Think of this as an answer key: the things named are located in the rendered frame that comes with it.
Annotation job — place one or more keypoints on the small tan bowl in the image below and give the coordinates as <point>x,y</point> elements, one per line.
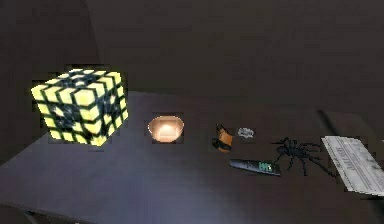
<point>165,129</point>

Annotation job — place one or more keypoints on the black remote control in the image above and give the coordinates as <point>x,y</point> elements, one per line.
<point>255,166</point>

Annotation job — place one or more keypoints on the orange black small object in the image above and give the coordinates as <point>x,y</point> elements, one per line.
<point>223,138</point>

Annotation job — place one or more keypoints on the white grey newspaper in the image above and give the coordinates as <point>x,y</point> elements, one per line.
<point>356,163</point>

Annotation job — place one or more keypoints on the small grey lump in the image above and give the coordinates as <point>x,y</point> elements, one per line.
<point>246,132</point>

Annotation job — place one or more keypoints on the yellow black puzzle cube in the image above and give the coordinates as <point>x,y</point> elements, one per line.
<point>80,106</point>

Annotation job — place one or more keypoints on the black toy spider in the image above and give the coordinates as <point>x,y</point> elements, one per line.
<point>293,151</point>

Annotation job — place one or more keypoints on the dark grey table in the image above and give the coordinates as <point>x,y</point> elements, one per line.
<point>173,186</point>

